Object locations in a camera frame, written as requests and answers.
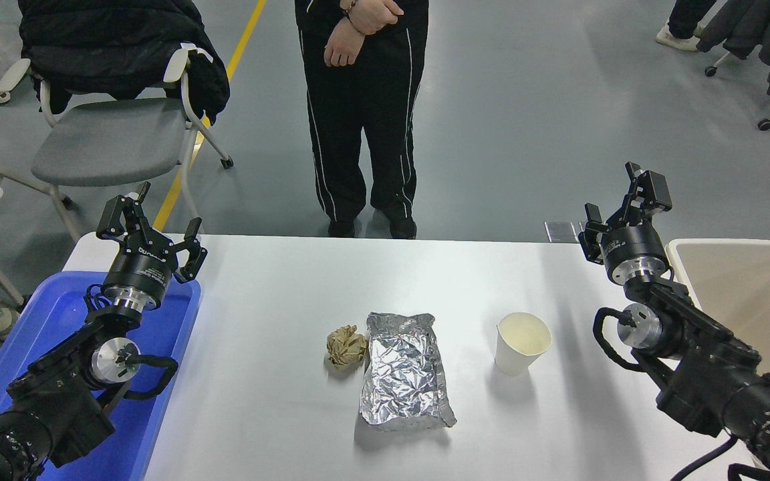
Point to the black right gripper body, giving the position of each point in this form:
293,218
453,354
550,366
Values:
632,244

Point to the standing person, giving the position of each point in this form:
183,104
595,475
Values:
358,133

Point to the metal floor plate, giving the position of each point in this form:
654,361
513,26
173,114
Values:
561,232

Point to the crumpled tan paper ball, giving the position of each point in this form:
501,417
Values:
346,347

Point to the black jacket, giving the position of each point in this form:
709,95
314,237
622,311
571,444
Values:
111,47

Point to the person with white shoes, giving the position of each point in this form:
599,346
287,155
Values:
682,23

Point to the person's right hand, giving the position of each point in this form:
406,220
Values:
343,48

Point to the large pale plastic bin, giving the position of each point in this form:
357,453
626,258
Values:
759,294

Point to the crinkled silver foil tray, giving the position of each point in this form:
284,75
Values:
405,374

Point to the person's left hand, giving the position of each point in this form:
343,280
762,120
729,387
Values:
375,15

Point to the white paper cup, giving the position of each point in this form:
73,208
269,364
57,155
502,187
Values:
519,347

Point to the grey seat chair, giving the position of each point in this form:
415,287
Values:
111,140

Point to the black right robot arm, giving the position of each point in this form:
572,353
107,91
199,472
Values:
719,374

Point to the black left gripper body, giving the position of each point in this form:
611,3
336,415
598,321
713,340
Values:
141,267

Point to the blue plastic tray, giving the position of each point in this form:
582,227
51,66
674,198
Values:
57,314

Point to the white frame chair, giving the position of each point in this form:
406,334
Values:
14,73

